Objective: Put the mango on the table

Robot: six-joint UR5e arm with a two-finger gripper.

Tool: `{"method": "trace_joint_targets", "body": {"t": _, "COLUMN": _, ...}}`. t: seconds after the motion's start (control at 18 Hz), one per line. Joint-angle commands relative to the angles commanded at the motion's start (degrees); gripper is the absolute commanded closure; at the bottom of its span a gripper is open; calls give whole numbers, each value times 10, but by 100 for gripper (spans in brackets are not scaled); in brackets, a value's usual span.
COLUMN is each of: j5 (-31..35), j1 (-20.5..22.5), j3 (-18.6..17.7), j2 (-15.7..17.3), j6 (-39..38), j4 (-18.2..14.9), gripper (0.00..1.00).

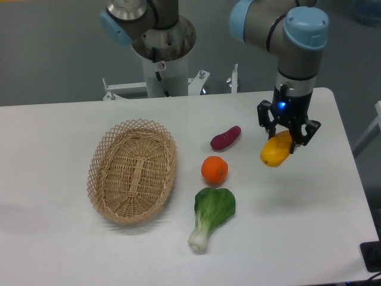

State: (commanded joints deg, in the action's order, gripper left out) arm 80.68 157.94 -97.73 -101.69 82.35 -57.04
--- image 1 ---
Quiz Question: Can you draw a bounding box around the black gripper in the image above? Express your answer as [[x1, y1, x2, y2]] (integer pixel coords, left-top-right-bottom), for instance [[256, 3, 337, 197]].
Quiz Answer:
[[257, 87, 321, 154]]

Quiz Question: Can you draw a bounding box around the yellow mango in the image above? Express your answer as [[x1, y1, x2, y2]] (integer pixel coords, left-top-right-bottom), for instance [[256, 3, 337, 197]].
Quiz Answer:
[[260, 130, 292, 167]]

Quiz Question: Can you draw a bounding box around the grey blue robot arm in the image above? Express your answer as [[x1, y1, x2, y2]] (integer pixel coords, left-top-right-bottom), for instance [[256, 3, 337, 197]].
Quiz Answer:
[[99, 1, 329, 152]]

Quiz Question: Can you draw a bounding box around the purple sweet potato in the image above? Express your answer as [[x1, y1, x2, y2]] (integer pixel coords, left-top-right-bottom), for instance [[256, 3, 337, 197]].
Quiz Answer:
[[210, 125, 242, 151]]

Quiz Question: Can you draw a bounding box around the orange fruit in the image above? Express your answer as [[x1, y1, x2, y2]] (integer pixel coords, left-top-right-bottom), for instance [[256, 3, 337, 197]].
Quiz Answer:
[[201, 156, 229, 184]]

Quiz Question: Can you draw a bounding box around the green bok choy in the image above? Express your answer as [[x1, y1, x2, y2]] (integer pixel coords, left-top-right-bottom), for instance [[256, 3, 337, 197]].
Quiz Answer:
[[188, 187, 236, 253]]

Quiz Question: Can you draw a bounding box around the black device at edge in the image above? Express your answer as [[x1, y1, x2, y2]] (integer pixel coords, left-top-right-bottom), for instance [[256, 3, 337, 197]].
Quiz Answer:
[[360, 241, 380, 273]]

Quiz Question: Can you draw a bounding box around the woven wicker basket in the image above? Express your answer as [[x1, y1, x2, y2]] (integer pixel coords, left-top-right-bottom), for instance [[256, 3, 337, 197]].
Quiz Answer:
[[87, 119, 177, 225]]

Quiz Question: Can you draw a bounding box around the white furniture frame right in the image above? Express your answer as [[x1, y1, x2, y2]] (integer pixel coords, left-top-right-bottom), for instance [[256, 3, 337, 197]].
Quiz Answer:
[[352, 101, 380, 158]]

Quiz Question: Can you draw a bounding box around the white metal base frame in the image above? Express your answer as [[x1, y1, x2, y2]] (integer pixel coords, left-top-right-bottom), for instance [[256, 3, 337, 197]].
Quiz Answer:
[[102, 63, 240, 101]]

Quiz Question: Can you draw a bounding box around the black cable on pedestal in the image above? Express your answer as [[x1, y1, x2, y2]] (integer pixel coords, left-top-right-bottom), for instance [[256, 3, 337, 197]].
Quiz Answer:
[[151, 47, 171, 98]]

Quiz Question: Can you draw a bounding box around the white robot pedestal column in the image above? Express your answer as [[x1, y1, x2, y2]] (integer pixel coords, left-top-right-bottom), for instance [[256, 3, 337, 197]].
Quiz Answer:
[[131, 16, 197, 98]]

